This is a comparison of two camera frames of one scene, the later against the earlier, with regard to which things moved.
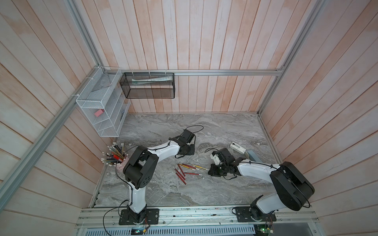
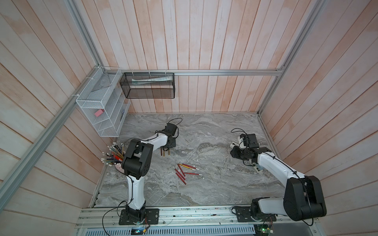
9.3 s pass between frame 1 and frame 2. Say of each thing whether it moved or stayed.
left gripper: moved
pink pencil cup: stayed
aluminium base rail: stayed
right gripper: moved
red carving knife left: stayed
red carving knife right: stayed
